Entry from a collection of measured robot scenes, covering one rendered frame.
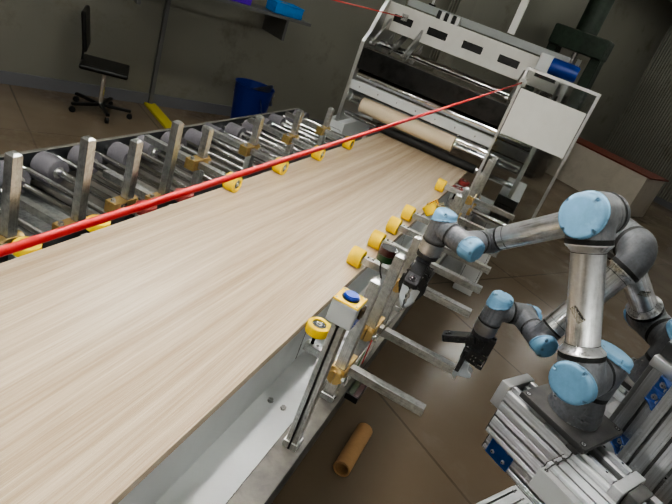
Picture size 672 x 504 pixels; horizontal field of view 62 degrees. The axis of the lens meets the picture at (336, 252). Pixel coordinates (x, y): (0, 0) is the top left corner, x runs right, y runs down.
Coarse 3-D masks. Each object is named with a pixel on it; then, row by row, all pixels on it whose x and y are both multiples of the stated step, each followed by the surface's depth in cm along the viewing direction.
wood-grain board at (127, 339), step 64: (256, 192) 258; (320, 192) 285; (384, 192) 318; (64, 256) 168; (128, 256) 179; (192, 256) 191; (256, 256) 206; (320, 256) 223; (0, 320) 137; (64, 320) 144; (128, 320) 152; (192, 320) 161; (256, 320) 171; (0, 384) 121; (64, 384) 126; (128, 384) 132; (192, 384) 139; (0, 448) 108; (64, 448) 112; (128, 448) 117
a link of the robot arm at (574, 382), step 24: (600, 192) 135; (576, 216) 135; (600, 216) 131; (624, 216) 138; (576, 240) 136; (600, 240) 133; (576, 264) 138; (600, 264) 136; (576, 288) 138; (600, 288) 137; (576, 312) 138; (600, 312) 138; (576, 336) 139; (600, 336) 139; (576, 360) 138; (600, 360) 137; (552, 384) 142; (576, 384) 137; (600, 384) 138
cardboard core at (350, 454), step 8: (360, 424) 269; (360, 432) 263; (368, 432) 265; (352, 440) 257; (360, 440) 258; (344, 448) 253; (352, 448) 252; (360, 448) 255; (344, 456) 247; (352, 456) 248; (336, 464) 247; (344, 464) 243; (352, 464) 246; (336, 472) 246; (344, 472) 247
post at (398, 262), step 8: (400, 256) 183; (392, 264) 185; (400, 264) 183; (392, 272) 186; (400, 272) 188; (384, 280) 188; (392, 280) 186; (384, 288) 188; (392, 288) 189; (384, 296) 189; (376, 304) 192; (384, 304) 190; (376, 312) 192; (368, 320) 195; (376, 320) 193; (360, 344) 199; (368, 344) 201; (360, 352) 200
